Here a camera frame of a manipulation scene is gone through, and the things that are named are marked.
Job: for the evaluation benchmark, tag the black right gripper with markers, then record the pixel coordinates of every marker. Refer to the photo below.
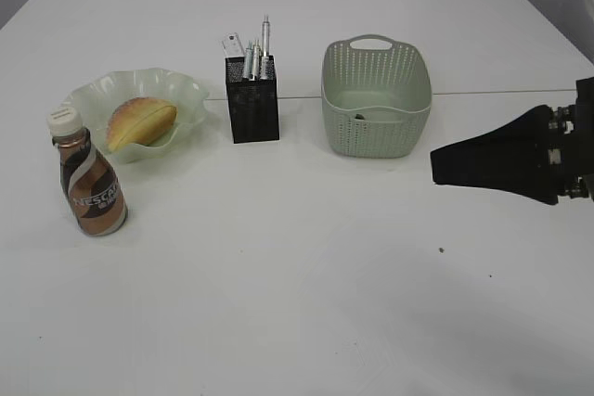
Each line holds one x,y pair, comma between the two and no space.
519,157

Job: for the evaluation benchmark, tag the white and green pen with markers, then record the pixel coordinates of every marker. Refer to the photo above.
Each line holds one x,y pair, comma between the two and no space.
256,60

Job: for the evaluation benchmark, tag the blue grey grip pen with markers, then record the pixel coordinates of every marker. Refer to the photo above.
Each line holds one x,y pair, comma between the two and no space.
247,67

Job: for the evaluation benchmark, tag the clear plastic ruler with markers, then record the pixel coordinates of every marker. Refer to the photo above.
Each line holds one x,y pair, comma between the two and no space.
232,45

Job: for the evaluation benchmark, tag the yellow bread loaf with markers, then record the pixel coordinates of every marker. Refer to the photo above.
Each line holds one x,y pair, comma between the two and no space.
140,120

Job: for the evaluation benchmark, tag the brown Nescafe coffee bottle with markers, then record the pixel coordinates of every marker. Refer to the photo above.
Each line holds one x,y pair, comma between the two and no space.
87,179

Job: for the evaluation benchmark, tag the green plastic woven basket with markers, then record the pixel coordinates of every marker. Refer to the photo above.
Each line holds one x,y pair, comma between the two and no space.
384,80

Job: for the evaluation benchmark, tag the black square pen holder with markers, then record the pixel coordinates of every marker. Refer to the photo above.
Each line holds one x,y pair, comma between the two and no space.
252,105

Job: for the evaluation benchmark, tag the pale green ruffled glass plate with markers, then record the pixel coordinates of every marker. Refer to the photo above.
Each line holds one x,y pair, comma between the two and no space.
96,101

